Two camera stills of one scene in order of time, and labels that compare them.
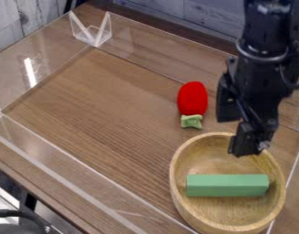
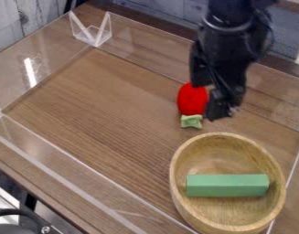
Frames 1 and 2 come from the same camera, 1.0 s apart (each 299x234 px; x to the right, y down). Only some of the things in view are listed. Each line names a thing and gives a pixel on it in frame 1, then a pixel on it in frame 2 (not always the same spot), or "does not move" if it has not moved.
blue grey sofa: (220, 16) does not move
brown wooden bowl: (204, 154) does not move
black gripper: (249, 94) -> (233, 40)
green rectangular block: (228, 185) does not move
